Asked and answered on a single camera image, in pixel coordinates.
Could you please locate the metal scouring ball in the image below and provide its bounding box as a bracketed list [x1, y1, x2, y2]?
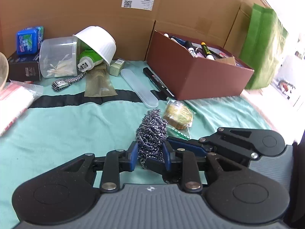
[136, 109, 168, 169]

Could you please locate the green black marker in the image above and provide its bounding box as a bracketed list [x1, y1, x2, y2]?
[201, 42, 214, 60]

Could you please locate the white permanent marker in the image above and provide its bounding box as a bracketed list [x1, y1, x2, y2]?
[185, 41, 197, 57]

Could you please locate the biscuit packet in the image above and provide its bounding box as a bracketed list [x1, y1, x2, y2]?
[163, 98, 195, 140]

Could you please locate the translucent toothbrush case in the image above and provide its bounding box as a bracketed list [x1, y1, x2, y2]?
[120, 68, 159, 109]

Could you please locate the thick black marker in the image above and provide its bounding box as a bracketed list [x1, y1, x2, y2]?
[143, 67, 175, 99]

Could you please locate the dark red shoebox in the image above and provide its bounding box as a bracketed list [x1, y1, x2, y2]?
[146, 31, 254, 100]

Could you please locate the mint green towel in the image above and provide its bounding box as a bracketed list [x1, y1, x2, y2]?
[1, 76, 271, 228]

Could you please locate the olive foil sachet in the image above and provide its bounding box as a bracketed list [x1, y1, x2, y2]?
[84, 63, 117, 97]

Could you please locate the small green white box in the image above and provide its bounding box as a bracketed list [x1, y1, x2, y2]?
[109, 58, 126, 77]

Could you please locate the silver wrist watch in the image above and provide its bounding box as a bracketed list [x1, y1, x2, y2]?
[51, 72, 86, 92]

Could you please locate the dark blue phone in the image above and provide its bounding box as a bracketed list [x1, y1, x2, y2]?
[170, 36, 186, 46]

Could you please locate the green white plug gadget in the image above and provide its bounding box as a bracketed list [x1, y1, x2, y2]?
[77, 49, 103, 73]

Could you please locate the green fabric bag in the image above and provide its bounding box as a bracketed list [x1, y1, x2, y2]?
[239, 4, 288, 90]

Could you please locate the clear plastic jar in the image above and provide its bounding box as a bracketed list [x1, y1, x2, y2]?
[39, 36, 77, 78]

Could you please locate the pink white plastic packet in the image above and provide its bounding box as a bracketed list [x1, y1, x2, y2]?
[1, 81, 43, 136]

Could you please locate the white ribbed bowl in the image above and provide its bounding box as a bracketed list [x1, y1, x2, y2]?
[73, 25, 116, 65]

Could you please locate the black small box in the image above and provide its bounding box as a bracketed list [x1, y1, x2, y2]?
[8, 52, 41, 82]

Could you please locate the large cardboard box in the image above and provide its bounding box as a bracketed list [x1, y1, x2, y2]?
[1, 0, 267, 60]

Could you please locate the translucent plastic bowl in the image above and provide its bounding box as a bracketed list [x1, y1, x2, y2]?
[0, 52, 9, 90]

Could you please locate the blue floss box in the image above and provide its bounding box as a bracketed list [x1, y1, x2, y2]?
[16, 26, 44, 55]

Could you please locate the black strap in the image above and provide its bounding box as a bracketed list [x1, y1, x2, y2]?
[29, 89, 168, 109]

